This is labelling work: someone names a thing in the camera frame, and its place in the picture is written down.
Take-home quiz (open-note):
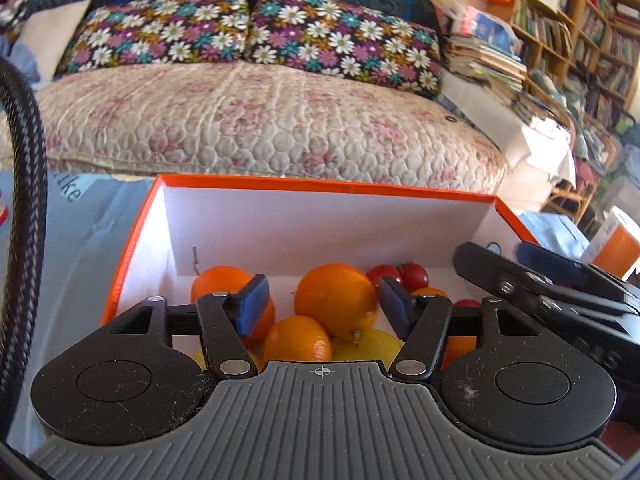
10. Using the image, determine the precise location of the dark red cherry tomato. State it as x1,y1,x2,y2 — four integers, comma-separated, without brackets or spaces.
367,264,401,289

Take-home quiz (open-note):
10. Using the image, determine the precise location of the orange kumquat front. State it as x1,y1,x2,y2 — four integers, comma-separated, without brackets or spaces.
264,315,332,362

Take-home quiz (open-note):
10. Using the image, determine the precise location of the orange kumquat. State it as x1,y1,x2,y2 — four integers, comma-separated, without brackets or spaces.
440,336,477,370
264,315,332,362

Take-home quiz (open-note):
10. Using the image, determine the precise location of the large orange tomato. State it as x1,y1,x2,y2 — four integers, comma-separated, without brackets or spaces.
294,263,378,344

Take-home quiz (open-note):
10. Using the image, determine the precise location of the small orange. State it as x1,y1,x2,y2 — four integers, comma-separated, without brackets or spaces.
412,287,449,299

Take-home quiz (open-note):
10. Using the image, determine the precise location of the orange cylindrical canister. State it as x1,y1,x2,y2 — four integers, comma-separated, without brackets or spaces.
579,206,640,281

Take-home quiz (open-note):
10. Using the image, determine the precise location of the orange cardboard box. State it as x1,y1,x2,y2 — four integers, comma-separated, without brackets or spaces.
103,175,530,321

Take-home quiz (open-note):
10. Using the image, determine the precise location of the white side table cloth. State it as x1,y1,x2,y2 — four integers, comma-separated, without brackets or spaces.
442,70,575,212

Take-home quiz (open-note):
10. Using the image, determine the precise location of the rattan chair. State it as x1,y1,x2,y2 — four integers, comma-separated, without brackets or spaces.
527,70,623,224

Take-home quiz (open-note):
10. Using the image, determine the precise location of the blue printed tablecloth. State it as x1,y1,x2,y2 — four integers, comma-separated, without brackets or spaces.
0,169,591,456

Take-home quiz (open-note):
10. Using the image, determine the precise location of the quilted floral sofa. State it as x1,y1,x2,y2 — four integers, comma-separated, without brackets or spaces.
1,0,508,193

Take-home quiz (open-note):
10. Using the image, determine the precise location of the stack of books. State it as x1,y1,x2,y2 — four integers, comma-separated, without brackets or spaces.
436,0,551,122

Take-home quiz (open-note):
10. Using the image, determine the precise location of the wooden bookshelf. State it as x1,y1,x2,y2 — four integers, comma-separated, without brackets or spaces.
488,0,639,133

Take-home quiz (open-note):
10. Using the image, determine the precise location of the red soda can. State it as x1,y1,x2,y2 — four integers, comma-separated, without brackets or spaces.
0,191,10,226

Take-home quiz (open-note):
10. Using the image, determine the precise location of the left daisy print cushion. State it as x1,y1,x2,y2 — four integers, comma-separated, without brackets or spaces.
56,0,250,75

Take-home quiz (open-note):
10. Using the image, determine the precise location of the daisy print cushion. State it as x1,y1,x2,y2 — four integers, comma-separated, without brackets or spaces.
56,0,250,75
244,0,442,98

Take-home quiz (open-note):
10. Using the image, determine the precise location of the right daisy print cushion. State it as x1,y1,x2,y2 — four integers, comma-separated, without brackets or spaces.
244,0,442,98

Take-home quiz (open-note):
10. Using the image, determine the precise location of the white pillow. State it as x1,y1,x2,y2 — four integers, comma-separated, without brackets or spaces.
17,0,91,82

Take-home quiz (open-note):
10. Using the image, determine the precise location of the black braided cable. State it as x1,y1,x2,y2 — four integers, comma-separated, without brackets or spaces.
0,55,49,441

